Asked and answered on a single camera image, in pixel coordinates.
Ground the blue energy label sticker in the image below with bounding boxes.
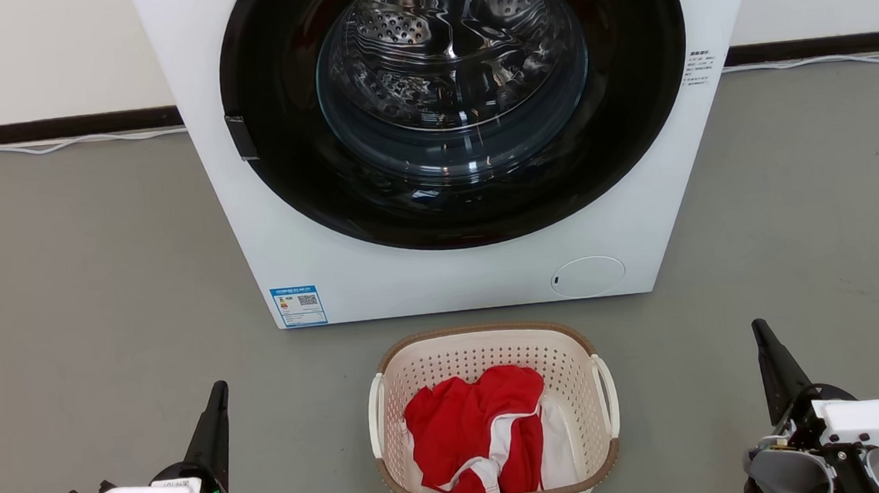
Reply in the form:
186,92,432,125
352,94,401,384
269,284,329,329

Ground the white laundry basket brown rim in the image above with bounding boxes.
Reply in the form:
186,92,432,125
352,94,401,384
362,314,626,493

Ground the red and white garment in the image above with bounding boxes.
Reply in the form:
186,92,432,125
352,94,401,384
401,363,553,493

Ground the white floor cable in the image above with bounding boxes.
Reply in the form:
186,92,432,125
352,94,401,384
0,126,189,158
721,51,879,75

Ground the white cloth garment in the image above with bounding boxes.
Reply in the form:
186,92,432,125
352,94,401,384
537,396,581,491

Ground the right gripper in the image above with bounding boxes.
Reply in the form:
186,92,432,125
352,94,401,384
732,312,879,493

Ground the round white filter cover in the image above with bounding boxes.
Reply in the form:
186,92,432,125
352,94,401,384
549,254,627,301

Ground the small text sticker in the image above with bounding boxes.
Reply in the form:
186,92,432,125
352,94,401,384
680,48,720,88

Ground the black door latch handle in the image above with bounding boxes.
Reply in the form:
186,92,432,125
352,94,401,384
225,113,259,163

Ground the black round washer door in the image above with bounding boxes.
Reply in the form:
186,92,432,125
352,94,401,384
214,0,700,265

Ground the steel washing drum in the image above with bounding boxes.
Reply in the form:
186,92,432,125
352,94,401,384
312,0,594,144

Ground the white front-load washing machine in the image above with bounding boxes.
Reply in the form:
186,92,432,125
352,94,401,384
130,0,783,339

